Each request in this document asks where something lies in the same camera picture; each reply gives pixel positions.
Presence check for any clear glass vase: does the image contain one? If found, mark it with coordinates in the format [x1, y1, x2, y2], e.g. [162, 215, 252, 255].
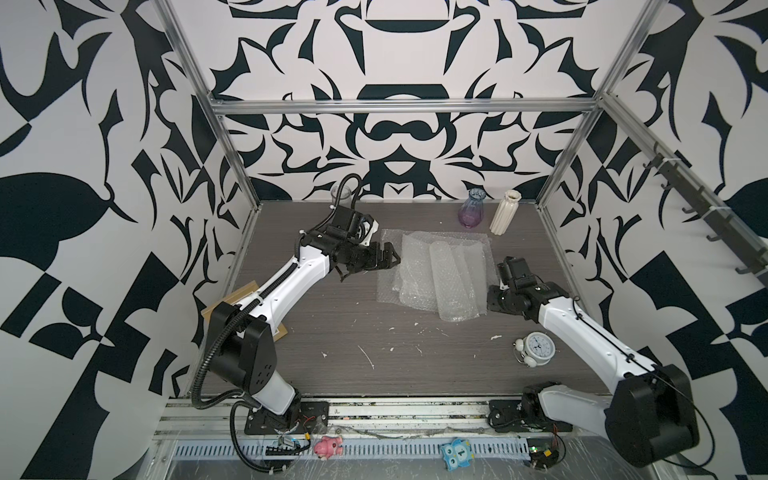
[331, 184, 353, 207]

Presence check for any bubble wrap around vase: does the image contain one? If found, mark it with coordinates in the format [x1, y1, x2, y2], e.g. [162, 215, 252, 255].
[376, 229, 499, 313]

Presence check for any bubble-wrapped roll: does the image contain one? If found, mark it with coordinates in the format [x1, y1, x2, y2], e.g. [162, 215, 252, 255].
[429, 241, 479, 322]

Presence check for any white ribbed ceramic vase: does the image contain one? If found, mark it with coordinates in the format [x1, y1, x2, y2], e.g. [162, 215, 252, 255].
[490, 190, 522, 236]

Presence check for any purple blue glass vase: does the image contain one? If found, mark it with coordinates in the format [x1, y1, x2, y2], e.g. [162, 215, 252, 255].
[458, 187, 487, 229]

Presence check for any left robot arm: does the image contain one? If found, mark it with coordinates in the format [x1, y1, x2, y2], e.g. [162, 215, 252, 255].
[190, 173, 401, 423]

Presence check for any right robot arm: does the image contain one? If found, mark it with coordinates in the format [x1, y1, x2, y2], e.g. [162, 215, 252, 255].
[487, 257, 709, 467]

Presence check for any white alarm clock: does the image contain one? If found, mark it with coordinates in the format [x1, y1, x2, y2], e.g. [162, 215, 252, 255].
[514, 332, 556, 368]

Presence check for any right circuit board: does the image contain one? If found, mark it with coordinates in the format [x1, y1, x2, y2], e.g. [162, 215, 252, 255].
[524, 435, 567, 471]

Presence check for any circuit board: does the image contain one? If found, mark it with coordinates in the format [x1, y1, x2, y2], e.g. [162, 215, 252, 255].
[264, 437, 312, 457]
[524, 435, 567, 471]

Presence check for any blue toy figure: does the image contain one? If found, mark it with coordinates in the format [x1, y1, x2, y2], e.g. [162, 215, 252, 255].
[440, 438, 474, 471]

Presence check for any pink toy figure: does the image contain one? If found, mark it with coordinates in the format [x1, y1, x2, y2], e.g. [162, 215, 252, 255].
[313, 436, 344, 461]

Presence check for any left circuit board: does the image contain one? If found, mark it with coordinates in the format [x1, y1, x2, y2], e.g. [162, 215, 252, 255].
[264, 437, 312, 457]

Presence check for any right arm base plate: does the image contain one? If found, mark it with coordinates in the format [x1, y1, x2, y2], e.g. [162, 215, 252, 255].
[487, 397, 573, 433]

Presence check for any wooden picture frame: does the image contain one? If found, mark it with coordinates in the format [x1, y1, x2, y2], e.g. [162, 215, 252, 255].
[201, 281, 289, 343]

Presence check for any white perforated cable duct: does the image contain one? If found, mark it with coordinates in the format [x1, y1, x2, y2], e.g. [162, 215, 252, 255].
[172, 437, 530, 461]

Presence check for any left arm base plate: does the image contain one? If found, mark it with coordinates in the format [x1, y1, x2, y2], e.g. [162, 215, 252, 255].
[244, 398, 330, 435]

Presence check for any black corrugated cable hose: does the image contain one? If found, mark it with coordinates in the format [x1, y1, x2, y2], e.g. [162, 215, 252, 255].
[229, 401, 289, 475]

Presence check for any black hook rail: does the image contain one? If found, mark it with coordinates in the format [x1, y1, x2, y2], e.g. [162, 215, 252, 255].
[644, 141, 767, 288]

